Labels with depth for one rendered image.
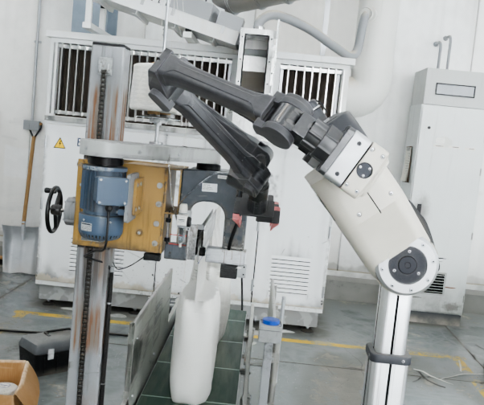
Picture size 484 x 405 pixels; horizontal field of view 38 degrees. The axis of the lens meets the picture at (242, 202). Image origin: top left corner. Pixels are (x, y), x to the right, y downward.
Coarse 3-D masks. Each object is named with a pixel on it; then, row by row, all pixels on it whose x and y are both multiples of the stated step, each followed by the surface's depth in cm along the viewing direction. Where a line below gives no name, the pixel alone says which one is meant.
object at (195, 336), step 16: (208, 240) 307; (192, 288) 292; (208, 288) 295; (192, 304) 275; (208, 304) 275; (176, 320) 280; (192, 320) 274; (208, 320) 274; (176, 336) 278; (192, 336) 274; (208, 336) 275; (176, 352) 277; (192, 352) 274; (208, 352) 276; (176, 368) 277; (192, 368) 275; (208, 368) 278; (176, 384) 277; (192, 384) 276; (208, 384) 281; (176, 400) 280; (192, 400) 278
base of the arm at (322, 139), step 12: (312, 132) 149; (324, 132) 150; (336, 132) 150; (348, 132) 148; (300, 144) 153; (312, 144) 150; (324, 144) 149; (336, 144) 149; (312, 156) 152; (324, 156) 150; (336, 156) 149; (324, 168) 149
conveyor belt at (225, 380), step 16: (240, 320) 412; (224, 336) 377; (240, 336) 380; (224, 352) 350; (240, 352) 352; (160, 368) 318; (224, 368) 326; (160, 384) 299; (224, 384) 306; (144, 400) 280; (160, 400) 281; (208, 400) 286; (224, 400) 288
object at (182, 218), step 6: (180, 204) 244; (186, 204) 244; (180, 210) 244; (186, 210) 244; (180, 216) 243; (186, 216) 243; (180, 222) 244; (186, 222) 244; (186, 228) 248; (180, 246) 246
